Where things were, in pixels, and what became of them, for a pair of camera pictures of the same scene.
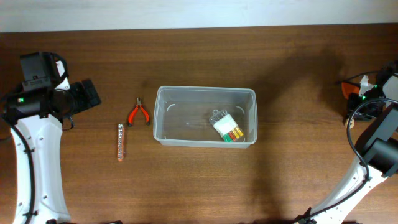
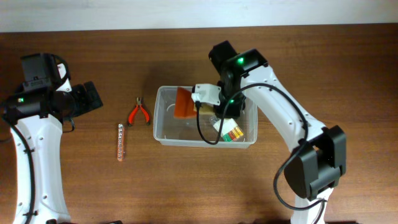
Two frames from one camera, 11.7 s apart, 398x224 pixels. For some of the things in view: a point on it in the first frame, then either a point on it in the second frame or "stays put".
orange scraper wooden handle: (348, 88) → (184, 104)
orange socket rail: (120, 142) stays put
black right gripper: (357, 114) → (232, 111)
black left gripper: (84, 102) stays put
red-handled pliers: (138, 106) stays put
